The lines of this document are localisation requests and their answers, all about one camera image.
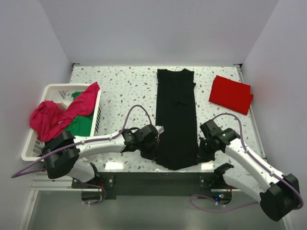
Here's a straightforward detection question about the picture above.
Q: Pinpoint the black t-shirt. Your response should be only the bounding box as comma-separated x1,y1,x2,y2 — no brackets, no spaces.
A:
156,69,199,170

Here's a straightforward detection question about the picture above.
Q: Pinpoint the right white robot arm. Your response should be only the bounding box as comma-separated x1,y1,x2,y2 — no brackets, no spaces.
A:
199,138,304,221

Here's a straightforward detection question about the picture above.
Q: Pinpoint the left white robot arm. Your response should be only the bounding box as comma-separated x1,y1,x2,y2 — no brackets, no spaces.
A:
42,125,164,184

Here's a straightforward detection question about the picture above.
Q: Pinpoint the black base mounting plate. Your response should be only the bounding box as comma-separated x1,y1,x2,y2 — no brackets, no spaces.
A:
72,172,234,204

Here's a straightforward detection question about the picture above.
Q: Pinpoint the folded red t-shirt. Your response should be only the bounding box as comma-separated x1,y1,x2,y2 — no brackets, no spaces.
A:
209,75,253,115

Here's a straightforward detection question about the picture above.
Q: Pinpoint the green t-shirt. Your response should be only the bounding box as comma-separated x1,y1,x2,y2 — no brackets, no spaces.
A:
63,91,95,137

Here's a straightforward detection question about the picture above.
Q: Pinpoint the white plastic laundry basket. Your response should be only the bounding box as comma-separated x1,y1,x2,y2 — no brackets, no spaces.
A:
21,83,101,161

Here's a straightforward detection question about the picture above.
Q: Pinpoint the magenta t-shirt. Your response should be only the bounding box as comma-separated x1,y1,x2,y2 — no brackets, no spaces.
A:
30,82,100,142

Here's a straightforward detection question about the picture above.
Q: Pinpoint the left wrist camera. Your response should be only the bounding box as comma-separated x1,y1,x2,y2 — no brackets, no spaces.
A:
140,124,164,141

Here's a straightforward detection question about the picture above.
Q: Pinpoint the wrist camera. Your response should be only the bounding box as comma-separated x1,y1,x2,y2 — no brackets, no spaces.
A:
200,119,240,145
140,124,164,141

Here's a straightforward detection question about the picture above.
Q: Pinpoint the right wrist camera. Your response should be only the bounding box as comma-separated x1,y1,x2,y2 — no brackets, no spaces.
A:
200,119,240,145

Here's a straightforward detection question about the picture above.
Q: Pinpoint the aluminium frame rail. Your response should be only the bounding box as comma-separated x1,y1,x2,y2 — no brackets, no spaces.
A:
18,172,82,230

